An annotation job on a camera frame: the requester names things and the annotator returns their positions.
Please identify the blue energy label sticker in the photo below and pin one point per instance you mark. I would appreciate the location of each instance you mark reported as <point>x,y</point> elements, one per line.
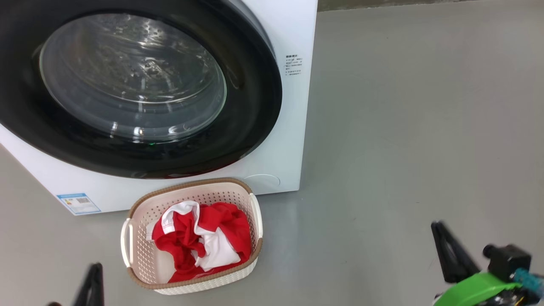
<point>78,203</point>

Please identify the cream laundry basket brown rim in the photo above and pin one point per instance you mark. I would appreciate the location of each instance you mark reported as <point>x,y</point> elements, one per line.
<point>147,260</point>

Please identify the small black text sticker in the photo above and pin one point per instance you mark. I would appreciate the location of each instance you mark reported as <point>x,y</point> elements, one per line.
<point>293,66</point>

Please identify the round white filter cover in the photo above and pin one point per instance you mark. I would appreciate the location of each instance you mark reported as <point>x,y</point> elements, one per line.
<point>265,182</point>

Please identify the red and white garment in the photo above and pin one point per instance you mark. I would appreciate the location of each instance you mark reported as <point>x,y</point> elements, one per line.
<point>182,238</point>

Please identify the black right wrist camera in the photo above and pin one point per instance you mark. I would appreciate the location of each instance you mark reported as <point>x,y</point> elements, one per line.
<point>510,259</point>

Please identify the black glass washing machine door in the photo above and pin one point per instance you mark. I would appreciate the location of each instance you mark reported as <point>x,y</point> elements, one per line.
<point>127,76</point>

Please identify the teal right camera connector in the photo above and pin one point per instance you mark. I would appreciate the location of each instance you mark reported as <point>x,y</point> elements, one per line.
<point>529,280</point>

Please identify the white washing machine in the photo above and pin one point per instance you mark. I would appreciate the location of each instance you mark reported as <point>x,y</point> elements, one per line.
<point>293,127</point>

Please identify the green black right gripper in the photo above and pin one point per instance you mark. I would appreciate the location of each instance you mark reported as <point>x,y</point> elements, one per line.
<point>471,291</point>

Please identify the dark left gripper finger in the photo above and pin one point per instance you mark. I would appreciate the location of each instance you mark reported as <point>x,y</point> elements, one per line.
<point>93,293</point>

